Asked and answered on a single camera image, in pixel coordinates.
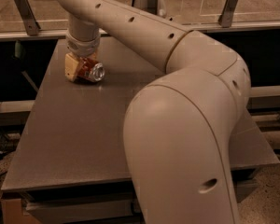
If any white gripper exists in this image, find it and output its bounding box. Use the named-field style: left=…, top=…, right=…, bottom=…
left=64, top=33, right=100, bottom=82

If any red coke can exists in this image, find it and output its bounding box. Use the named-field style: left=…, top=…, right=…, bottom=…
left=77, top=59, right=105, bottom=83

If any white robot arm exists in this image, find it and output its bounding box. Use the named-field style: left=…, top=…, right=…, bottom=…
left=57, top=0, right=251, bottom=224

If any left metal bracket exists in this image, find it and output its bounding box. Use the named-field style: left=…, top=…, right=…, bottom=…
left=14, top=0, right=40, bottom=36

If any right metal bracket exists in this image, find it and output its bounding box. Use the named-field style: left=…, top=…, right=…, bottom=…
left=218, top=0, right=239, bottom=28

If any grey drawer with handle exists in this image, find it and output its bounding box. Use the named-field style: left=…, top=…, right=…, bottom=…
left=24, top=179, right=259, bottom=224

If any grey metal rail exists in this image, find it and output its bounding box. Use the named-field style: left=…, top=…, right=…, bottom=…
left=0, top=20, right=280, bottom=43

